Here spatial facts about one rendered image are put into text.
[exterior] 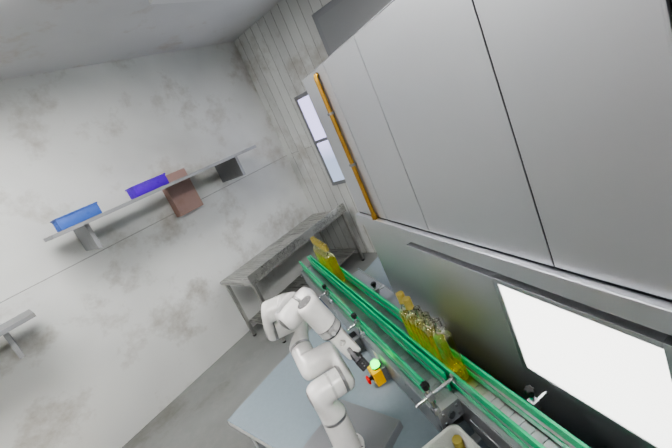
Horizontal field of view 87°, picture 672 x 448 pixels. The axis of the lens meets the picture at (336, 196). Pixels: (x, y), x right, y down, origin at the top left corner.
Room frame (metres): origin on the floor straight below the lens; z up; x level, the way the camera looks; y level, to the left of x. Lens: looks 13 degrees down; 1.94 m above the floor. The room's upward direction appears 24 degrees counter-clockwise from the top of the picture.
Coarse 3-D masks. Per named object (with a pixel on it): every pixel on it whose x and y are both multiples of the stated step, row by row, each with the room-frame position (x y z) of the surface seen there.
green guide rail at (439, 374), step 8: (312, 264) 2.66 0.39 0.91; (320, 272) 2.46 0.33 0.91; (328, 280) 2.31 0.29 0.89; (336, 280) 2.10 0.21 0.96; (344, 288) 1.95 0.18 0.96; (352, 296) 1.83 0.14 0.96; (360, 304) 1.74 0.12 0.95; (368, 312) 1.65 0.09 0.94; (376, 320) 1.59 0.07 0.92; (384, 328) 1.51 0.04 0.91; (392, 328) 1.41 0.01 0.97; (392, 336) 1.44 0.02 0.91; (400, 336) 1.34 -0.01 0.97; (400, 344) 1.37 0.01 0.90; (408, 344) 1.27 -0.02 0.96; (408, 352) 1.31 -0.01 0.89; (416, 352) 1.22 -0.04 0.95; (416, 360) 1.26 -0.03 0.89; (424, 360) 1.17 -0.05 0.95; (432, 368) 1.13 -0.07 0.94; (440, 376) 1.10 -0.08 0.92; (448, 384) 1.06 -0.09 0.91
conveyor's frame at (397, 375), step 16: (304, 272) 2.66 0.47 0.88; (320, 288) 2.27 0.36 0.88; (336, 304) 1.97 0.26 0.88; (400, 384) 1.28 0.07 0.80; (416, 400) 1.15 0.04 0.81; (464, 400) 1.01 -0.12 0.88; (432, 416) 1.05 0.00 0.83; (464, 416) 1.03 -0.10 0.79; (480, 416) 0.93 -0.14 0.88; (496, 432) 0.86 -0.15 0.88
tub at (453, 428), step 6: (450, 426) 0.97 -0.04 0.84; (456, 426) 0.96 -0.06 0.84; (444, 432) 0.96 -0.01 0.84; (450, 432) 0.96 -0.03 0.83; (456, 432) 0.96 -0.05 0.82; (462, 432) 0.94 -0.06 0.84; (438, 438) 0.95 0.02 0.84; (444, 438) 0.96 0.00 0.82; (450, 438) 0.96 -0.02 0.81; (462, 438) 0.94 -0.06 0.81; (468, 438) 0.91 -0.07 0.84; (426, 444) 0.95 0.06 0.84; (432, 444) 0.94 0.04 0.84; (438, 444) 0.95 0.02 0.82; (444, 444) 0.95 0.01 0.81; (450, 444) 0.96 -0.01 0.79; (468, 444) 0.91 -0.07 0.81; (474, 444) 0.88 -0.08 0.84
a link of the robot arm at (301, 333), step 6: (276, 324) 1.29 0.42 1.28; (300, 324) 1.31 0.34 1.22; (306, 324) 1.33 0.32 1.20; (276, 330) 1.27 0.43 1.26; (282, 330) 1.28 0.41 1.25; (288, 330) 1.29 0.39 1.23; (294, 330) 1.30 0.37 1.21; (300, 330) 1.30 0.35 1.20; (306, 330) 1.31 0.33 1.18; (282, 336) 1.29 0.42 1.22; (294, 336) 1.28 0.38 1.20; (300, 336) 1.27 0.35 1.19; (306, 336) 1.29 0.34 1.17; (294, 342) 1.26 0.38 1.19
